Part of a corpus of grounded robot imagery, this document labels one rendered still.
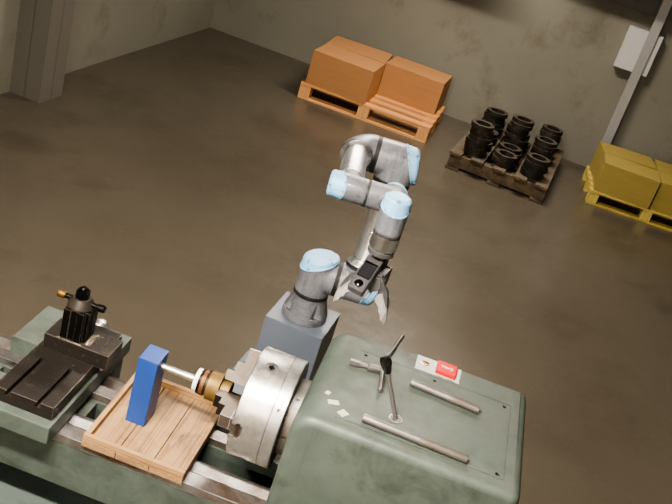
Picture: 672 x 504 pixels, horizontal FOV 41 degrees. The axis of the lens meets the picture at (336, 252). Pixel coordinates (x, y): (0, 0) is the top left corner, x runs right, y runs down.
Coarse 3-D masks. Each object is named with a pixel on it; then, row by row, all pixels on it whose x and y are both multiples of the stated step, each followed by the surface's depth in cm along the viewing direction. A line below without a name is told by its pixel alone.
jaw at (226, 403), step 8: (224, 392) 250; (216, 400) 249; (224, 400) 247; (232, 400) 248; (224, 408) 244; (232, 408) 245; (224, 416) 241; (232, 416) 242; (224, 424) 242; (232, 424) 240; (240, 424) 239; (232, 432) 241; (240, 432) 240
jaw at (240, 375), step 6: (252, 348) 256; (252, 354) 254; (258, 354) 253; (246, 360) 253; (252, 360) 253; (240, 366) 253; (246, 366) 253; (252, 366) 253; (228, 372) 253; (234, 372) 253; (240, 372) 253; (246, 372) 253; (228, 378) 253; (234, 378) 253; (240, 378) 253; (246, 378) 253; (240, 384) 253
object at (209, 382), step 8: (200, 376) 252; (208, 376) 253; (216, 376) 252; (224, 376) 253; (200, 384) 251; (208, 384) 251; (216, 384) 251; (224, 384) 252; (232, 384) 253; (200, 392) 252; (208, 392) 251; (216, 392) 250
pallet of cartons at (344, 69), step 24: (336, 48) 876; (360, 48) 903; (312, 72) 857; (336, 72) 850; (360, 72) 843; (384, 72) 886; (408, 72) 879; (432, 72) 899; (312, 96) 876; (336, 96) 858; (360, 96) 851; (384, 96) 895; (408, 96) 887; (432, 96) 880; (408, 120) 848; (432, 120) 870
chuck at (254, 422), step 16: (272, 352) 250; (256, 368) 242; (288, 368) 245; (256, 384) 240; (272, 384) 240; (240, 400) 238; (256, 400) 238; (272, 400) 238; (240, 416) 238; (256, 416) 238; (256, 432) 238; (240, 448) 242; (256, 448) 240
